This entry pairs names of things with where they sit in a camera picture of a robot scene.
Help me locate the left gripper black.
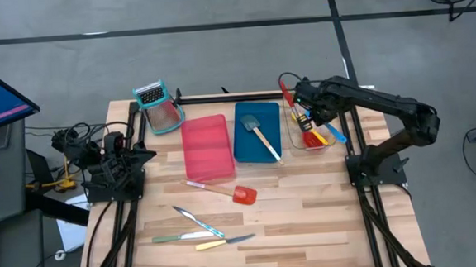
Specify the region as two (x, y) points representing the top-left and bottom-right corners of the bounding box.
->
(118, 141), (159, 177)

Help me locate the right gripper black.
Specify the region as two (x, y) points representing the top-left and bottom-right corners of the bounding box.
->
(292, 75), (340, 134)

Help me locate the yellow silicone spatula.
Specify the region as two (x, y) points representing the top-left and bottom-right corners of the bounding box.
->
(290, 110), (331, 148)

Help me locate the light blue silicone spoon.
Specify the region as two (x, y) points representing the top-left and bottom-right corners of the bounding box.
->
(304, 108), (349, 146)

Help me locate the grey spatula wooden handle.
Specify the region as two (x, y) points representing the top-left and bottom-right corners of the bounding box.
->
(240, 112), (287, 169)

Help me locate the teal patterned handle knife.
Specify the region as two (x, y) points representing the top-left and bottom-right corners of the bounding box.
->
(172, 203), (226, 241)

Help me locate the yellow handled knife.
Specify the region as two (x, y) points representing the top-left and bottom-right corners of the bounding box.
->
(194, 232), (257, 252)

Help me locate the clear plastic bin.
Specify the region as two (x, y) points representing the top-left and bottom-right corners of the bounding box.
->
(280, 88), (339, 153)

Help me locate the teal metal box grater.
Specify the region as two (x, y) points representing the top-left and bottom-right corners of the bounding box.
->
(131, 77), (188, 137)

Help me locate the blue plastic bin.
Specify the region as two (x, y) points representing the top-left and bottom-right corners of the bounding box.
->
(230, 98), (284, 166)

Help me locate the pink translucent plastic bin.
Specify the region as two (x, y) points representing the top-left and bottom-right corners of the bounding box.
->
(179, 112), (237, 184)

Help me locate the white paper sheet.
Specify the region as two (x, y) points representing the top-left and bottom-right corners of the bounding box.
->
(54, 193), (92, 253)

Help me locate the dark side desk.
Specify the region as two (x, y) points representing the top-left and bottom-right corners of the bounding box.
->
(0, 113), (94, 267)

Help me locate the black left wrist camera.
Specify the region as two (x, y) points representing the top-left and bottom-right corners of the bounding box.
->
(103, 131), (126, 157)

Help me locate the yellow cable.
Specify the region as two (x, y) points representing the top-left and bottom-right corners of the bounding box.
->
(23, 155), (78, 195)

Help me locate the green handled knife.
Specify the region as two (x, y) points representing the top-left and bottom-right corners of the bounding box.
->
(150, 229), (216, 245)

